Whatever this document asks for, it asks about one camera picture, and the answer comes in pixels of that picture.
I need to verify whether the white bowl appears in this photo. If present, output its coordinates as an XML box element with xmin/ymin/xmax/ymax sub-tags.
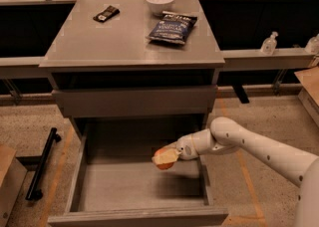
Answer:
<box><xmin>146</xmin><ymin>0</ymin><xmax>174</xmax><ymax>16</ymax></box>

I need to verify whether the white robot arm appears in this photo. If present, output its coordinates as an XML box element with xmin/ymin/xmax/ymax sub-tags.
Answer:
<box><xmin>153</xmin><ymin>116</ymin><xmax>319</xmax><ymax>227</ymax></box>

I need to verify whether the open grey middle drawer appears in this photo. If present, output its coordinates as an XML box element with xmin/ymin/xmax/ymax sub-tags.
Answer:
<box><xmin>48</xmin><ymin>119</ymin><xmax>228</xmax><ymax>227</ymax></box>

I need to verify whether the grey metal shelf rail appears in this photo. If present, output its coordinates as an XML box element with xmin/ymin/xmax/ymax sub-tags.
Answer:
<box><xmin>0</xmin><ymin>48</ymin><xmax>314</xmax><ymax>80</ymax></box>

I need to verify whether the wooden box at left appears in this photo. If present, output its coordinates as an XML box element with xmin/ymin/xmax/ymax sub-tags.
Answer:
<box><xmin>0</xmin><ymin>145</ymin><xmax>27</xmax><ymax>227</ymax></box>

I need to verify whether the black snack bar wrapper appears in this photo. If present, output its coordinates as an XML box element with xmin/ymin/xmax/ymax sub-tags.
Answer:
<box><xmin>93</xmin><ymin>5</ymin><xmax>120</xmax><ymax>23</ymax></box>

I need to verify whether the orange fruit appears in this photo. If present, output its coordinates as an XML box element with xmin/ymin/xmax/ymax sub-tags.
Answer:
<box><xmin>153</xmin><ymin>146</ymin><xmax>177</xmax><ymax>171</ymax></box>

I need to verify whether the clear sanitizer bottle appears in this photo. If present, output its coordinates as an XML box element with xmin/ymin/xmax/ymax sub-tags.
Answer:
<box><xmin>260</xmin><ymin>31</ymin><xmax>278</xmax><ymax>55</ymax></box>

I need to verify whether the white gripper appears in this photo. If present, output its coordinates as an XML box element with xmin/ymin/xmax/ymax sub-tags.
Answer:
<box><xmin>152</xmin><ymin>128</ymin><xmax>213</xmax><ymax>165</ymax></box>

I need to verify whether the cardboard box at right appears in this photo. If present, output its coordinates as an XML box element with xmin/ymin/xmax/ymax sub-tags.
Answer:
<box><xmin>295</xmin><ymin>66</ymin><xmax>319</xmax><ymax>126</ymax></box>

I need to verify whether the closed grey top drawer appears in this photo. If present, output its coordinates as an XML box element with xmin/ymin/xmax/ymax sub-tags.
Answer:
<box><xmin>52</xmin><ymin>86</ymin><xmax>216</xmax><ymax>117</ymax></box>

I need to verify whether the grey drawer cabinet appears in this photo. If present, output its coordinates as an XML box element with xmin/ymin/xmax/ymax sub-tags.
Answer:
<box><xmin>45</xmin><ymin>0</ymin><xmax>219</xmax><ymax>139</ymax></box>

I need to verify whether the black metal handle bar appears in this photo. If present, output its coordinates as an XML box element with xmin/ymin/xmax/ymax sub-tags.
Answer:
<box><xmin>25</xmin><ymin>127</ymin><xmax>61</xmax><ymax>201</ymax></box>

